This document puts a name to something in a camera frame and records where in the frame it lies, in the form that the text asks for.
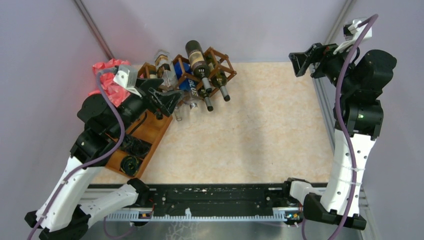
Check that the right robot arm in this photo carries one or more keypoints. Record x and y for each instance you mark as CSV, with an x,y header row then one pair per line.
x,y
355,135

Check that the wooden compartment tray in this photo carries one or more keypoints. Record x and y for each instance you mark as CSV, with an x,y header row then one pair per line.
x,y
147,128

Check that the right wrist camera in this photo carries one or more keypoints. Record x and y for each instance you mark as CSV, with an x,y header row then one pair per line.
x,y
351,32

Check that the dark green wine bottle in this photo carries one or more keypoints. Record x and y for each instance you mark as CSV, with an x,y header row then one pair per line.
x,y
206,98
219,79

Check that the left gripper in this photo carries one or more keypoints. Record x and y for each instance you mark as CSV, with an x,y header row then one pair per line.
x,y
165,101

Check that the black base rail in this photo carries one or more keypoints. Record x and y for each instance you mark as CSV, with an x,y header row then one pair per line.
x,y
289,202

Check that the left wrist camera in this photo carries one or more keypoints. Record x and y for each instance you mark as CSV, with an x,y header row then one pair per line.
x,y
126,77

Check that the clear glass bottle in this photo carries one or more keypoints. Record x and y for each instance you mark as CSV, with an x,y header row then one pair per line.
x,y
179,111

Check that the pink plastic bag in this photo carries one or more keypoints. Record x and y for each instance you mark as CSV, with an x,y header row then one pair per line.
x,y
116,94

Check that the rolled dark belt lower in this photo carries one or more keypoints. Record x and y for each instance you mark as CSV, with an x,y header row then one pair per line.
x,y
130,165

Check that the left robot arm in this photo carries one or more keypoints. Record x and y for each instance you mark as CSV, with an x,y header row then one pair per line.
x,y
63,216

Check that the dark green wine bottle front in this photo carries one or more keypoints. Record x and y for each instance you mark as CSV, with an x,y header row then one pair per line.
x,y
206,98

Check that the blue square glass bottle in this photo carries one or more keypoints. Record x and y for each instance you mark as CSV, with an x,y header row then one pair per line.
x,y
191,95

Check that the rolled dark belt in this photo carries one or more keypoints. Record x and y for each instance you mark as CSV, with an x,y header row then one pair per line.
x,y
135,146
130,165

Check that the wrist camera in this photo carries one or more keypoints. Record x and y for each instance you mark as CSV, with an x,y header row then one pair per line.
x,y
126,77
351,32

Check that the rolled dark belt upper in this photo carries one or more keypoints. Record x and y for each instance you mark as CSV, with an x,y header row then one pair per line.
x,y
135,146

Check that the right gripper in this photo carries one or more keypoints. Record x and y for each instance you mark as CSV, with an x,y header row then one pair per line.
x,y
301,60

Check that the brown wooden wine rack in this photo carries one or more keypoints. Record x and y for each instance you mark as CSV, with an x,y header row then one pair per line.
x,y
220,59

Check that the clear labelled liquor bottle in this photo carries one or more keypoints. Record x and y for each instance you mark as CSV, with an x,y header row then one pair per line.
x,y
165,69

